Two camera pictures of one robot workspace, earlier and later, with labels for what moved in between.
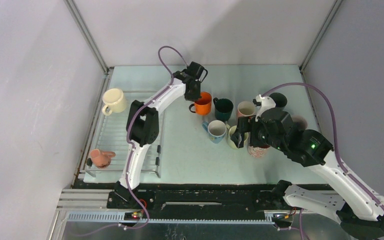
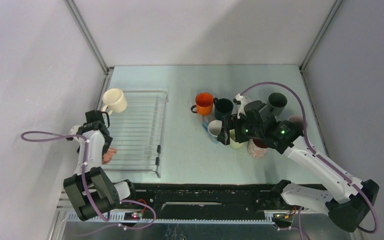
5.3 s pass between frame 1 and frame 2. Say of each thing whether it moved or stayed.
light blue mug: stayed
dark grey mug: stayed
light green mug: stayed
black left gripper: moved
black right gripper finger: moved
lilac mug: stayed
